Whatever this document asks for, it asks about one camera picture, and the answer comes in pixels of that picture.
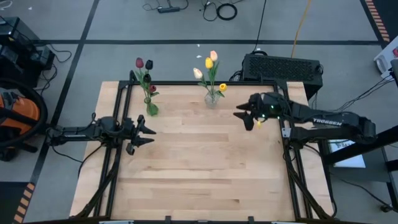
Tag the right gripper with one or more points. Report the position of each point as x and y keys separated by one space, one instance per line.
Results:
x=269 y=105

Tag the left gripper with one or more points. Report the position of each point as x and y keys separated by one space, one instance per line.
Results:
x=130 y=133

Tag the green glass vase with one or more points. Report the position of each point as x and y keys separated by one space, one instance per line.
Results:
x=152 y=109

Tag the yellow artificial tulip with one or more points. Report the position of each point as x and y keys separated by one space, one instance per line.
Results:
x=223 y=87
x=209 y=63

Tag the dark red artificial tulip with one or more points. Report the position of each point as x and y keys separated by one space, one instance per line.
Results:
x=139 y=63
x=152 y=88

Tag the cream artificial tulip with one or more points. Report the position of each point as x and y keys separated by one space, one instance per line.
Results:
x=197 y=73

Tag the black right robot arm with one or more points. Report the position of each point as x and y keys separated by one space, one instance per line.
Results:
x=326 y=122

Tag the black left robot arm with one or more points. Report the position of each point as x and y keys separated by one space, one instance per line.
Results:
x=77 y=132

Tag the clear glass vase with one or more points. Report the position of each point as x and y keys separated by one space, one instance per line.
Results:
x=212 y=102

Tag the black perforated computer case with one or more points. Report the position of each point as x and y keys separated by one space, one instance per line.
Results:
x=280 y=68

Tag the peach artificial tulip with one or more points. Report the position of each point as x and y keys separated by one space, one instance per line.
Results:
x=213 y=56

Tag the orange vacuum cleaner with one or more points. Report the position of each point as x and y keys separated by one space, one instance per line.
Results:
x=45 y=109

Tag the white printed paper sheet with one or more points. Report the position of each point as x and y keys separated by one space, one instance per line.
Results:
x=354 y=162

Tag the orange shop vacuum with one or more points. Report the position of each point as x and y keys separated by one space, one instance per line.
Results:
x=21 y=109

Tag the small black equipment box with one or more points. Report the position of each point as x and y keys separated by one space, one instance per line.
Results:
x=43 y=57

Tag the black power strip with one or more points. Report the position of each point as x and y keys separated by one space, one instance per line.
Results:
x=168 y=9

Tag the black metal cart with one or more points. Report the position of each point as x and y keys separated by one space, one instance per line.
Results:
x=385 y=138

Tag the white device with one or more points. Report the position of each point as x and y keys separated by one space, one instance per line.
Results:
x=384 y=59

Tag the black equipment case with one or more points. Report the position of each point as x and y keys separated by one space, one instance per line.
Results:
x=15 y=34

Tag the silver arm base bracket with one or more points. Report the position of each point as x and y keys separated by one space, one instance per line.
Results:
x=286 y=133

